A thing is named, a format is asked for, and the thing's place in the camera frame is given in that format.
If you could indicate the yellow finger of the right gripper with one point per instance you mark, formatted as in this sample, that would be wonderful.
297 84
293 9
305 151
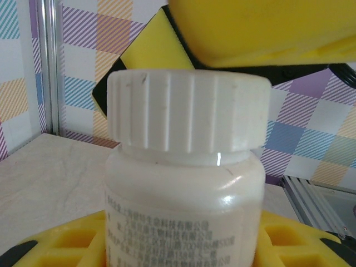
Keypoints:
264 30
150 47

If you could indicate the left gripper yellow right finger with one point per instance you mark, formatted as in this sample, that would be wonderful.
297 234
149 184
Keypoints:
292 242

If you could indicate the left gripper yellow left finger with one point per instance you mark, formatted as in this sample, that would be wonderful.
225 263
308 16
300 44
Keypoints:
69 242

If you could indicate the white ribbed bottle cap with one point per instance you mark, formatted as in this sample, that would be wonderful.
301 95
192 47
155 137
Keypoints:
189 111

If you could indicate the white pill bottle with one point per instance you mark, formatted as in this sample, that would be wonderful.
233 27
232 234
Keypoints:
183 194

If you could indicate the aluminium frame rail with slots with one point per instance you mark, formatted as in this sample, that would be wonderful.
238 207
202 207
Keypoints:
320 203

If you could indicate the aluminium corner post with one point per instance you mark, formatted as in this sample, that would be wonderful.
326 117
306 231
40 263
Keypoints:
51 69

